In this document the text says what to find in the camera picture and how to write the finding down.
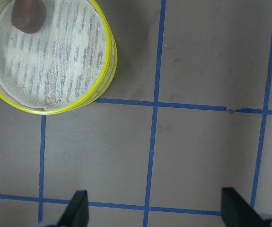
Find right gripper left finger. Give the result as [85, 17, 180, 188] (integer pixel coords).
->
[38, 190, 89, 227]

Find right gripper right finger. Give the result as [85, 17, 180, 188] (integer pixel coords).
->
[221, 187, 272, 227]

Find yellow steamer basket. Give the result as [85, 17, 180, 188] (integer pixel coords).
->
[83, 28, 118, 105]
[0, 0, 111, 115]

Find brown bun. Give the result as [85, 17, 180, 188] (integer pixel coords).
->
[11, 0, 46, 34]

